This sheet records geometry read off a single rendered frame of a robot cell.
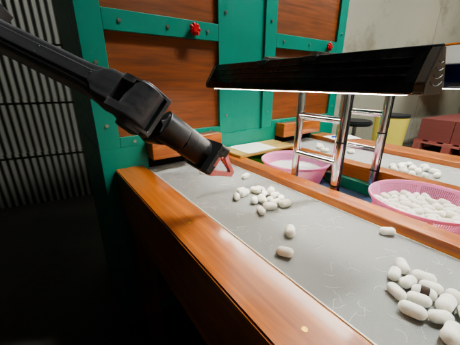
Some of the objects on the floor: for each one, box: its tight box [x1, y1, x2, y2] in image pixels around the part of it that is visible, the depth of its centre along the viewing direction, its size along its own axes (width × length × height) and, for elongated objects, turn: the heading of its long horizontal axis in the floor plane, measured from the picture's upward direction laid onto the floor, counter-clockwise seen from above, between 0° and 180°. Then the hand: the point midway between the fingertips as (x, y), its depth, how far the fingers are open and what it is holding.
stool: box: [350, 118, 373, 136], centre depth 299 cm, size 59×61×65 cm
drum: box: [371, 112, 411, 146], centre depth 341 cm, size 42×42×66 cm
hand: (230, 172), depth 58 cm, fingers closed
